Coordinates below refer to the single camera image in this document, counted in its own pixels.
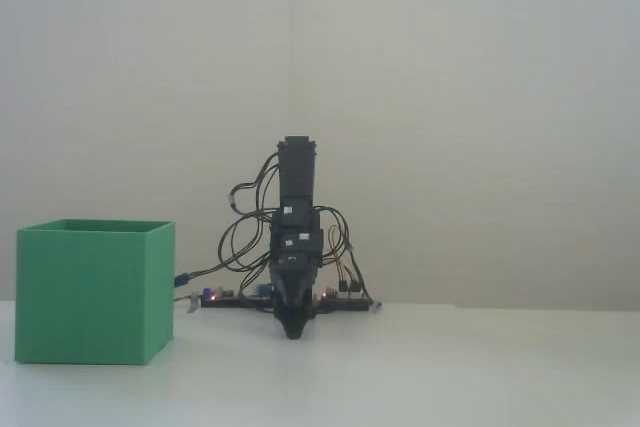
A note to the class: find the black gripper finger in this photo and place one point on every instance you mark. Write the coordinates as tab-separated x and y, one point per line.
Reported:
306	297
287	297

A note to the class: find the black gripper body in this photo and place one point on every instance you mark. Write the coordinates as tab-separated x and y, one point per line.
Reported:
305	264

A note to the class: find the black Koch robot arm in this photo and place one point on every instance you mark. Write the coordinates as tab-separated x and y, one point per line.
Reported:
297	172

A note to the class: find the green square bin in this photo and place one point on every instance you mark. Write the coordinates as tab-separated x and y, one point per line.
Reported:
85	297

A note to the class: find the motor driver board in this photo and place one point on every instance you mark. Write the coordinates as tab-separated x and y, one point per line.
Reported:
330	295

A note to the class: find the blue circuit board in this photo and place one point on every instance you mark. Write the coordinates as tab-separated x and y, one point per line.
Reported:
227	293

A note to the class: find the grey tape strip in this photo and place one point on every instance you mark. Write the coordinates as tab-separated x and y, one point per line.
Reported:
192	304

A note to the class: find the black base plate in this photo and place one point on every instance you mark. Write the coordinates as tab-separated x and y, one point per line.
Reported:
235	303

